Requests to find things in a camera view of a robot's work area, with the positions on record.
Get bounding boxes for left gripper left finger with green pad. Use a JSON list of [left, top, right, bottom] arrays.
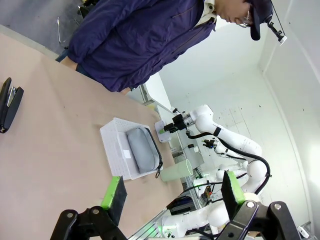
[[49, 175, 131, 240]]

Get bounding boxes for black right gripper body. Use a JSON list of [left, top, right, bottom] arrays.
[[172, 113, 192, 132]]

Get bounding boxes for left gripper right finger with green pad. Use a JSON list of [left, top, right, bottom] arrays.
[[217, 170, 303, 240]]

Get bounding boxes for white rectangular box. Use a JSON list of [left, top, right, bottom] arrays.
[[154, 120, 173, 144]]

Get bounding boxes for grey zipper pouch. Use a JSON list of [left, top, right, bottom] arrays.
[[126, 126, 164, 179]]

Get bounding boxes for black stapler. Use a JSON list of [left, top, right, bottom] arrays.
[[0, 77, 25, 134]]

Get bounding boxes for person's right forearm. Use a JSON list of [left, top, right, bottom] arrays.
[[67, 9, 111, 66]]

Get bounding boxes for white perforated plastic basket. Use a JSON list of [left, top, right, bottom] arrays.
[[99, 117, 164, 181]]

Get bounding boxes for person's right hand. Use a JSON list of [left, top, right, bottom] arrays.
[[65, 55, 79, 72]]

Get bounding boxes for pale green cup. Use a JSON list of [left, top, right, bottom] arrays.
[[159, 158, 193, 183]]

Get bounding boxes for person in purple jacket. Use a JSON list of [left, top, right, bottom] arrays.
[[54, 0, 253, 93]]

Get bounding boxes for eyeglasses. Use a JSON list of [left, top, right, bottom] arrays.
[[238, 1, 253, 28]]

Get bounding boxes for dark navy cap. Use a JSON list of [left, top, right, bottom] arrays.
[[249, 0, 274, 42]]

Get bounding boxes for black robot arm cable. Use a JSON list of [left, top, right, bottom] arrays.
[[185, 129, 272, 195]]

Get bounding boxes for head-mounted camera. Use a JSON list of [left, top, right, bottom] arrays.
[[265, 13, 288, 46]]

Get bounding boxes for metal chair frame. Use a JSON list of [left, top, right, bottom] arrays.
[[56, 16, 69, 45]]

